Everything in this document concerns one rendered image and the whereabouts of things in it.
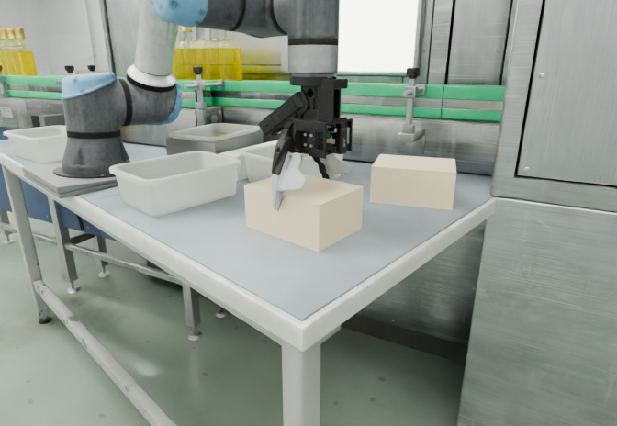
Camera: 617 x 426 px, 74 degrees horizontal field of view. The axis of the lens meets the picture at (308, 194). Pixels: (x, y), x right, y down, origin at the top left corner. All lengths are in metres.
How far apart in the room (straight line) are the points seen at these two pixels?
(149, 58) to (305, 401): 0.81
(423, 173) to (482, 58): 0.56
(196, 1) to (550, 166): 0.71
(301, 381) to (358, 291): 0.14
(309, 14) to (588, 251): 0.71
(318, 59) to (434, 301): 1.08
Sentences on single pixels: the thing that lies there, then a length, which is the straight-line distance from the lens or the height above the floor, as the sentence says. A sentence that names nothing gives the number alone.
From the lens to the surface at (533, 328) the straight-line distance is 1.07.
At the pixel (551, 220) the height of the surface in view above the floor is 0.72.
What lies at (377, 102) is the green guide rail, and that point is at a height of 0.92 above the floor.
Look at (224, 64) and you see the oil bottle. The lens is 1.41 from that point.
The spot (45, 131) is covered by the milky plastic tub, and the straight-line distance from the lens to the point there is 1.58.
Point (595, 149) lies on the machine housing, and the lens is 0.95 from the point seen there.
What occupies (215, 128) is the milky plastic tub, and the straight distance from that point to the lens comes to 1.31.
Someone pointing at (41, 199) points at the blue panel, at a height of 0.44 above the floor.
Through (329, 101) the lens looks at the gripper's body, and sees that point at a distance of 0.60.
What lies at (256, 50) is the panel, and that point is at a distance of 1.52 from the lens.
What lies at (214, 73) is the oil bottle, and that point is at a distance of 1.43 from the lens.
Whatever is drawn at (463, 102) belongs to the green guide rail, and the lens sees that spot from 1.11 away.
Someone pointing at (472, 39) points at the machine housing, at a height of 1.08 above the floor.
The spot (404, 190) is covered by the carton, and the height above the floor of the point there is 0.78.
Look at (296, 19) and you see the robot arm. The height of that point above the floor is 1.08.
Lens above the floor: 1.02
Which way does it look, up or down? 18 degrees down
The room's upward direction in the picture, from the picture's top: straight up
